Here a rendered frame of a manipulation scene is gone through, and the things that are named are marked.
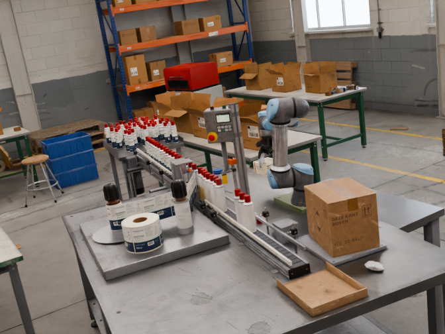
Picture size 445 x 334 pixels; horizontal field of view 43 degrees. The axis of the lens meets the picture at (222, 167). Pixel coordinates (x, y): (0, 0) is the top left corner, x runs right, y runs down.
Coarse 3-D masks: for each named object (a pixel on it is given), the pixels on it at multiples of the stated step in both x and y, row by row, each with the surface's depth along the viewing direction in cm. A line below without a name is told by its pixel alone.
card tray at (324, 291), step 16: (320, 272) 253; (336, 272) 248; (288, 288) 236; (304, 288) 241; (320, 288) 239; (336, 288) 237; (352, 288) 236; (304, 304) 225; (320, 304) 220; (336, 304) 223
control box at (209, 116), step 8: (208, 112) 320; (216, 112) 319; (224, 112) 318; (208, 120) 321; (216, 120) 320; (208, 128) 322; (216, 128) 321; (232, 128) 319; (208, 136) 324; (216, 136) 323; (224, 136) 322; (232, 136) 321
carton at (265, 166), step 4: (256, 160) 373; (268, 160) 369; (272, 160) 368; (256, 164) 369; (264, 164) 362; (268, 164) 360; (256, 168) 370; (260, 168) 366; (264, 168) 362; (268, 168) 359; (256, 172) 372; (260, 172) 367; (264, 172) 363
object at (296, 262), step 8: (200, 200) 357; (232, 216) 323; (232, 224) 311; (256, 232) 296; (264, 240) 284; (272, 240) 283; (264, 248) 275; (280, 248) 273; (288, 256) 263; (296, 256) 261; (296, 264) 254; (304, 264) 253
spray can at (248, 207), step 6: (246, 198) 290; (246, 204) 290; (252, 204) 291; (246, 210) 291; (252, 210) 292; (246, 216) 292; (252, 216) 292; (246, 222) 294; (252, 222) 293; (252, 228) 294
